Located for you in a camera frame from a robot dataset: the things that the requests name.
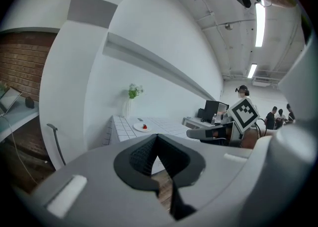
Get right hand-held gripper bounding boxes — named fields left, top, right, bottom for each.
left=186, top=98, right=260, bottom=147

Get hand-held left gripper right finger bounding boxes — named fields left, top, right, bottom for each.
left=158, top=133, right=254, bottom=221

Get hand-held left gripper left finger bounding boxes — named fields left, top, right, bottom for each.
left=34, top=133, right=171, bottom=227

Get pale green round plate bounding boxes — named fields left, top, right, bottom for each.
left=133, top=122, right=152, bottom=132

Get person's right forearm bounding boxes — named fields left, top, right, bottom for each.
left=240, top=128, right=278, bottom=150

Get black monitor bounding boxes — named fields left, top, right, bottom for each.
left=203, top=99, right=222, bottom=123

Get white computer case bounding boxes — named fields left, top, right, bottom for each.
left=218, top=103, right=230, bottom=117

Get white grid tablecloth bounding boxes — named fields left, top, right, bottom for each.
left=101, top=115, right=201, bottom=175

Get white vase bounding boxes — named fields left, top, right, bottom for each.
left=123, top=98, right=133, bottom=119

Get ceiling tube light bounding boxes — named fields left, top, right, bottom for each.
left=247, top=63, right=258, bottom=79
left=255, top=0, right=266, bottom=48

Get ceiling air conditioner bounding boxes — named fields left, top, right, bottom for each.
left=252, top=76, right=281, bottom=87

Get pale blue desk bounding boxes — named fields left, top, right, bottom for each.
left=0, top=105, right=40, bottom=144

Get open laptop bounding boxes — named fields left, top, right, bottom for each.
left=0, top=86, right=23, bottom=117

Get right hand-held gripper black cable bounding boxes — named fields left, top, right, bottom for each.
left=254, top=118, right=268, bottom=138

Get thin white cable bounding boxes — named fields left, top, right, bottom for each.
left=0, top=115, right=38, bottom=185

